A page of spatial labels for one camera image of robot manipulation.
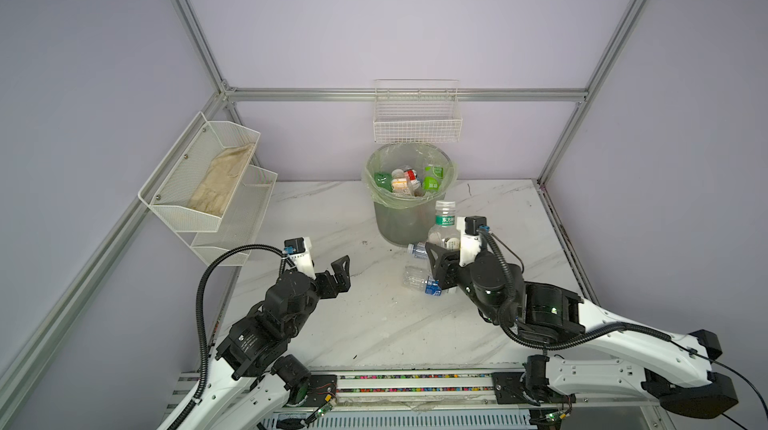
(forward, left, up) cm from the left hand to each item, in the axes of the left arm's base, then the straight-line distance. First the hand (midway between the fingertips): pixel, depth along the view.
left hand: (331, 263), depth 69 cm
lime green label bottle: (+30, -27, 0) cm, 40 cm away
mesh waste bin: (+20, -18, -12) cm, 29 cm away
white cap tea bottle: (+29, -16, -1) cm, 33 cm away
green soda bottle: (+30, -12, -2) cm, 33 cm away
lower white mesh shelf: (+33, +43, -27) cm, 60 cm away
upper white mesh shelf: (+21, +38, +6) cm, 44 cm away
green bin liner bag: (+39, -14, 0) cm, 42 cm away
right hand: (-1, -22, +10) cm, 24 cm away
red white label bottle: (+35, -20, -4) cm, 40 cm away
